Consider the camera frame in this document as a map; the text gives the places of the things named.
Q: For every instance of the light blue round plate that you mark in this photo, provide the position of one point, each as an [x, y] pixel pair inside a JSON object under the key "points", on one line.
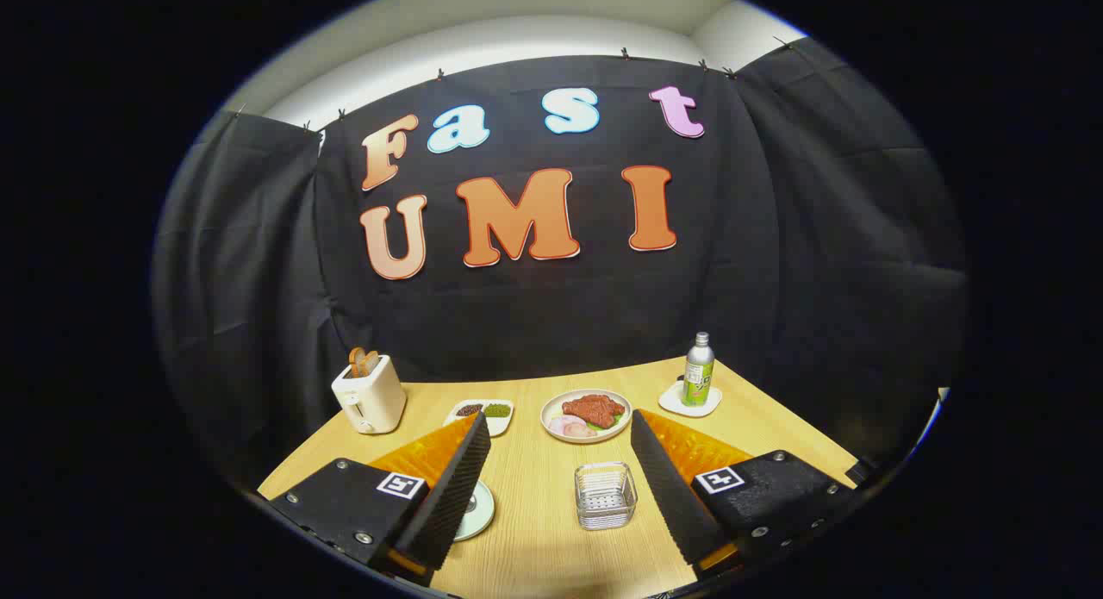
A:
{"points": [[479, 513]]}

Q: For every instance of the white divided snack dish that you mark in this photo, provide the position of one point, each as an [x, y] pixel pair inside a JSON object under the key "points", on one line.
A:
{"points": [[500, 423]]}

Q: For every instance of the black backdrop cloth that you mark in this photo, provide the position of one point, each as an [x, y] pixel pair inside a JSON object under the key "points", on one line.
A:
{"points": [[560, 323]]}

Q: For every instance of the pile of dark beans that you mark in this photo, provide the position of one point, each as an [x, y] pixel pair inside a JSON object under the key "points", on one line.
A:
{"points": [[469, 409]]}

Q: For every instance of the pile of green beans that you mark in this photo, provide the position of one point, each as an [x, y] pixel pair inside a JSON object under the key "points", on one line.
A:
{"points": [[496, 409]]}

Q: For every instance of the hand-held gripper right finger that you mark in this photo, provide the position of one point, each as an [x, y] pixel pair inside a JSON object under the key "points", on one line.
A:
{"points": [[672, 487]]}

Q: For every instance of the cream white toaster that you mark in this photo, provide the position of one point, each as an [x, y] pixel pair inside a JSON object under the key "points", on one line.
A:
{"points": [[372, 401]]}

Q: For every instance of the brown meat steak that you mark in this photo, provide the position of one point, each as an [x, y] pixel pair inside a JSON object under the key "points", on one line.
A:
{"points": [[593, 408]]}

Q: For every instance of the toasted bread slice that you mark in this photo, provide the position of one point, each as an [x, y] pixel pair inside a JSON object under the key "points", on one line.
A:
{"points": [[371, 361], [356, 362]]}

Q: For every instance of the silver bottle with green label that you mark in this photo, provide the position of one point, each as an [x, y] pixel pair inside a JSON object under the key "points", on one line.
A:
{"points": [[698, 377]]}

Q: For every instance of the pink ham slices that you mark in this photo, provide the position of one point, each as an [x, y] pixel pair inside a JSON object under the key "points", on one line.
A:
{"points": [[569, 427]]}

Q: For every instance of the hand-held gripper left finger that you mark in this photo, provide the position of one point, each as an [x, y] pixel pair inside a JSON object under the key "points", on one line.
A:
{"points": [[448, 487]]}

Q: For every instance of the green lettuce leaf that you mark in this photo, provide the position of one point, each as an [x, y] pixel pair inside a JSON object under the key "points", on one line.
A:
{"points": [[610, 424]]}

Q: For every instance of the white round dinner plate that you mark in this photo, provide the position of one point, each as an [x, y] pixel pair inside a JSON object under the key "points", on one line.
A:
{"points": [[551, 409]]}

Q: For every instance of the white square coaster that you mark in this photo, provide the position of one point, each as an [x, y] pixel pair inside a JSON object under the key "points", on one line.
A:
{"points": [[672, 401]]}

